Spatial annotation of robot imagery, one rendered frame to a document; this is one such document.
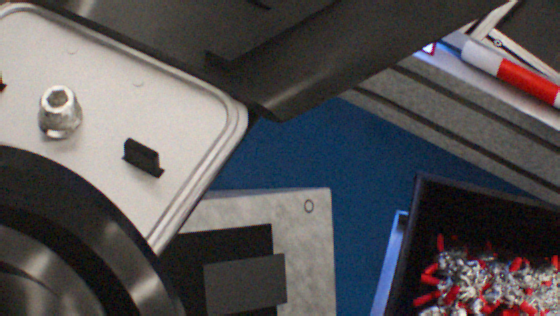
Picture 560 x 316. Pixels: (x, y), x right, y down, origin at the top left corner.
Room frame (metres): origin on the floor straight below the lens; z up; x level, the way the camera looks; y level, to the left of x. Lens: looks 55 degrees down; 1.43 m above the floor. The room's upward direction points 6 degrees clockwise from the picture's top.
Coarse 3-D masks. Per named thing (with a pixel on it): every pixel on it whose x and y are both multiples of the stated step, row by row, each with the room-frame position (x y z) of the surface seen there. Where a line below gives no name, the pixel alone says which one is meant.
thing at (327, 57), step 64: (64, 0) 0.22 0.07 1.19; (128, 0) 0.22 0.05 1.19; (192, 0) 0.22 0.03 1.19; (256, 0) 0.22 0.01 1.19; (320, 0) 0.23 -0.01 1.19; (384, 0) 0.24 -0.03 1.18; (448, 0) 0.24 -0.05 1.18; (192, 64) 0.20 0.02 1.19; (256, 64) 0.20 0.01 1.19; (320, 64) 0.21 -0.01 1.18; (384, 64) 0.21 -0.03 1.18
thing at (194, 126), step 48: (0, 48) 0.20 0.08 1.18; (48, 48) 0.20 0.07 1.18; (96, 48) 0.21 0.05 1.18; (0, 96) 0.19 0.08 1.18; (96, 96) 0.19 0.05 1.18; (144, 96) 0.19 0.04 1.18; (192, 96) 0.19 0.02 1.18; (48, 144) 0.17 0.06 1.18; (96, 144) 0.17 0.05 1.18; (144, 144) 0.17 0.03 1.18; (192, 144) 0.18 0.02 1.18; (144, 192) 0.16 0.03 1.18; (192, 192) 0.16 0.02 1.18
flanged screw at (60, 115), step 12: (48, 96) 0.18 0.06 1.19; (60, 96) 0.18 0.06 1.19; (72, 96) 0.18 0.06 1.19; (48, 108) 0.18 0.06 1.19; (60, 108) 0.18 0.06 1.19; (72, 108) 0.18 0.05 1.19; (48, 120) 0.17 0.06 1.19; (60, 120) 0.17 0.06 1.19; (72, 120) 0.18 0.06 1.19; (48, 132) 0.17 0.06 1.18; (60, 132) 0.17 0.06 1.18; (72, 132) 0.18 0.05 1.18
